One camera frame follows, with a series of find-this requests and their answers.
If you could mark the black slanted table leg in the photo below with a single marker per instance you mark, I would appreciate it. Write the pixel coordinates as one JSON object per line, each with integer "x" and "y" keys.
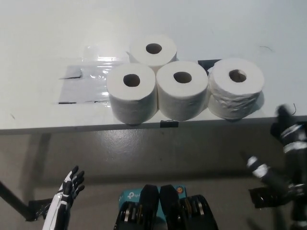
{"x": 12, "y": 198}

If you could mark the black taped table patch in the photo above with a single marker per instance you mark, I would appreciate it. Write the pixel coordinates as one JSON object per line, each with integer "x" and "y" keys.
{"x": 206, "y": 63}

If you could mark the crinkled white toilet paper roll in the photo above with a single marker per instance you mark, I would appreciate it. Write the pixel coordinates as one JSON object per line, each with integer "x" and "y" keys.
{"x": 235, "y": 95}

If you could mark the small black tape strip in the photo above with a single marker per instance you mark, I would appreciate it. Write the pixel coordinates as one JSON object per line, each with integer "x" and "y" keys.
{"x": 169, "y": 124}

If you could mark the smooth white toilet paper roll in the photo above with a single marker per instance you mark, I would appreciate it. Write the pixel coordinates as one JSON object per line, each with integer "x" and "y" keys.
{"x": 168, "y": 51}
{"x": 132, "y": 103}
{"x": 182, "y": 100}

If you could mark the teal tp-link box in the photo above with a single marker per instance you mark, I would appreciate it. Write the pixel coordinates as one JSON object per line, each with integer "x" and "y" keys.
{"x": 129, "y": 196}

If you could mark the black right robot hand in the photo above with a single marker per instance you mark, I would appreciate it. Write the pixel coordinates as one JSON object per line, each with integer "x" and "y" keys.
{"x": 293, "y": 143}

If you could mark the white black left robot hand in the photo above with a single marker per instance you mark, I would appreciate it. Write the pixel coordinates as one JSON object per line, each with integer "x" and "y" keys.
{"x": 58, "y": 203}

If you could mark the clear plastic sheet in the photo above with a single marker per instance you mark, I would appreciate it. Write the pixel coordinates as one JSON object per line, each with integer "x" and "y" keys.
{"x": 81, "y": 88}

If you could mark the thin black thread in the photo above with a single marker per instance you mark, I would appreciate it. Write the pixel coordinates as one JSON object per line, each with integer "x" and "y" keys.
{"x": 266, "y": 47}

